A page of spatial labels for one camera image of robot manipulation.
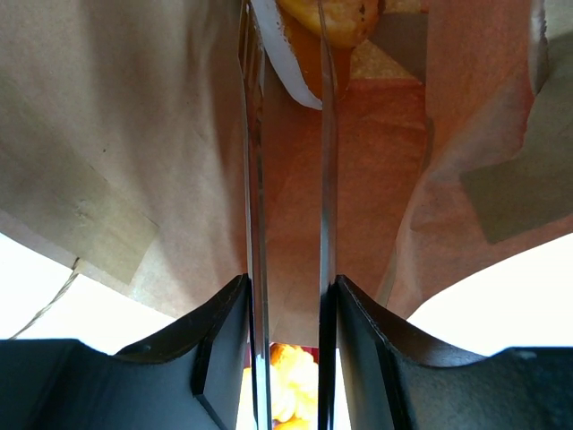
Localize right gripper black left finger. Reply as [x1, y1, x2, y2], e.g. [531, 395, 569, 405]
[116, 275, 249, 429]

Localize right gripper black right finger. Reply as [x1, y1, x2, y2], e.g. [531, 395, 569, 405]
[336, 275, 484, 429]

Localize twisted orange fake bread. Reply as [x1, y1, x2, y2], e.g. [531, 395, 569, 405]
[241, 342, 320, 430]

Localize red brown paper bag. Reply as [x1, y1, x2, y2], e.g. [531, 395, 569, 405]
[1, 1, 572, 317]

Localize fake baguette bread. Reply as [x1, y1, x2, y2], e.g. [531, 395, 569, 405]
[251, 1, 385, 110]

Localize metal kitchen tongs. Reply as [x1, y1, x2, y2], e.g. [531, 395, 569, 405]
[238, 1, 338, 429]

